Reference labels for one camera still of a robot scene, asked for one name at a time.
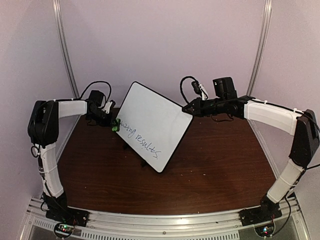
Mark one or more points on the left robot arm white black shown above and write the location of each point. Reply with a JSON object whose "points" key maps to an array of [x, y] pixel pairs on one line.
{"points": [[43, 130]]}

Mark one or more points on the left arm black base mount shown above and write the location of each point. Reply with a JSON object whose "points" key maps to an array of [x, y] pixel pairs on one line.
{"points": [[70, 216]]}

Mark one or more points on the aluminium front frame rail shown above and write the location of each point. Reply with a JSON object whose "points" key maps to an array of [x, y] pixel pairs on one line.
{"points": [[128, 202]]}

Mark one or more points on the left circuit board with leds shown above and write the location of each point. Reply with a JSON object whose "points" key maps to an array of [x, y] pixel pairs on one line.
{"points": [[62, 230]]}

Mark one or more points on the white whiteboard with writing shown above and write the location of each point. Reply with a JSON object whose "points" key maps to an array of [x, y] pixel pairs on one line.
{"points": [[152, 125]]}

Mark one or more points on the circuit board with leds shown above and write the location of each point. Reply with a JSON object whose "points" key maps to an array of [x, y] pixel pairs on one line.
{"points": [[62, 230], [264, 231]]}

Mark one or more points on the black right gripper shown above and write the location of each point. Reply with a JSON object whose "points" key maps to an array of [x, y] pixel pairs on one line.
{"points": [[197, 108]]}

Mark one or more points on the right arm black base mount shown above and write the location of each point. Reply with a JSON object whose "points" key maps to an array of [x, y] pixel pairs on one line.
{"points": [[259, 214]]}

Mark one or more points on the right circuit board with leds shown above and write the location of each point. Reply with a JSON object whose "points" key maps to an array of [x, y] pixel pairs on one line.
{"points": [[264, 231]]}

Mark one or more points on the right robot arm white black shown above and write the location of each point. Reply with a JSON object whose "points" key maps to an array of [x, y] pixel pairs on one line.
{"points": [[289, 137]]}

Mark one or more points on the left aluminium corner post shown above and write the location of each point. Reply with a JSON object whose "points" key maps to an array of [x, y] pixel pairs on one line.
{"points": [[64, 47]]}

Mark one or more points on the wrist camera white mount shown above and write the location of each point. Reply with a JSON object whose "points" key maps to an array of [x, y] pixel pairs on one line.
{"points": [[108, 106], [200, 90]]}

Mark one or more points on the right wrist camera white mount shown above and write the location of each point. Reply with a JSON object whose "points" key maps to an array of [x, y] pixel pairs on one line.
{"points": [[200, 90]]}

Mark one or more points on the aluminium corner post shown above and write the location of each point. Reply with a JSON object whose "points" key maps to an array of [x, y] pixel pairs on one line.
{"points": [[264, 31], [64, 47]]}

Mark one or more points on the right aluminium corner post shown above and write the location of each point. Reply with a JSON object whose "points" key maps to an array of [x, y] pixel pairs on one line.
{"points": [[264, 31]]}

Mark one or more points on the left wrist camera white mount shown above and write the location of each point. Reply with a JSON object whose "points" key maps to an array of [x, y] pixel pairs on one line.
{"points": [[108, 106]]}

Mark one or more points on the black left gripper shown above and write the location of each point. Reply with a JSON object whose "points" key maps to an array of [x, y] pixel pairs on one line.
{"points": [[110, 120]]}

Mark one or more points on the black whiteboard stand foot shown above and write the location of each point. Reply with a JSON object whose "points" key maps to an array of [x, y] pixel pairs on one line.
{"points": [[143, 163]]}

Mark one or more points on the green whiteboard eraser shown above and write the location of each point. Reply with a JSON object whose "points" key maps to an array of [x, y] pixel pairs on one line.
{"points": [[115, 125]]}

